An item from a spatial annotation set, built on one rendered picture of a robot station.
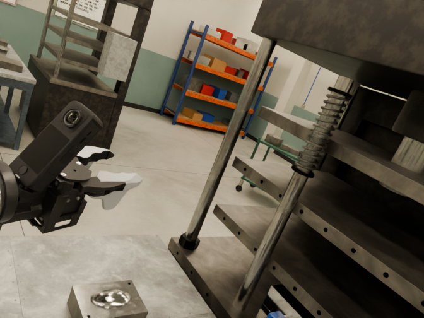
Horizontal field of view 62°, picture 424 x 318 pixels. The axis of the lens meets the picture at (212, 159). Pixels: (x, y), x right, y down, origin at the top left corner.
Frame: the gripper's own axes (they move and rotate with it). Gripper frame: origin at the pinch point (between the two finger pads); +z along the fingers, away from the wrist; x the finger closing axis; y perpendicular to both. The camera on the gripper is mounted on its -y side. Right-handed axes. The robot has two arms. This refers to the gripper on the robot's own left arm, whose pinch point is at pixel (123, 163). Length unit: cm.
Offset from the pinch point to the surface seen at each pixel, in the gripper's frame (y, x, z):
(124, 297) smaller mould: 61, -8, 41
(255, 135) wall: 168, -279, 850
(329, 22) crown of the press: -43, -9, 82
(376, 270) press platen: 13, 46, 71
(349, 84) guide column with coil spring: -29, 7, 83
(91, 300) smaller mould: 62, -13, 31
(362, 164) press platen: -9, 25, 83
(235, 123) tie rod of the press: 6, -28, 97
